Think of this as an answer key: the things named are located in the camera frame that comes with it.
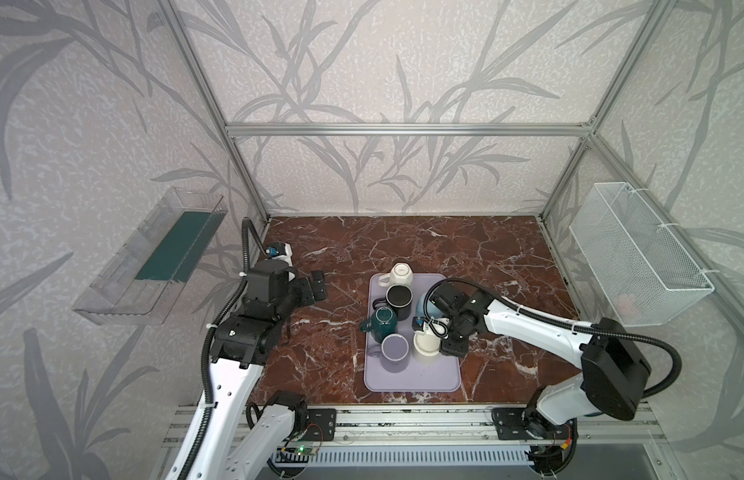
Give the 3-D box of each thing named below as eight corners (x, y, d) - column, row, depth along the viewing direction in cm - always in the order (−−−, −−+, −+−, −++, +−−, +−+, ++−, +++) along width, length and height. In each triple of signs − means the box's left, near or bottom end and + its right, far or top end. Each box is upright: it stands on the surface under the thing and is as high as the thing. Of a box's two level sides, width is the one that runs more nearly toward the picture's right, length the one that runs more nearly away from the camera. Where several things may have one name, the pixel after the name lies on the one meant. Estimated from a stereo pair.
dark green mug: (361, 342, 89) (358, 327, 80) (362, 322, 93) (360, 306, 85) (397, 342, 89) (397, 327, 80) (396, 322, 93) (397, 306, 85)
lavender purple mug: (371, 356, 86) (370, 346, 80) (385, 336, 90) (385, 324, 83) (397, 374, 83) (397, 365, 76) (410, 353, 87) (412, 342, 80)
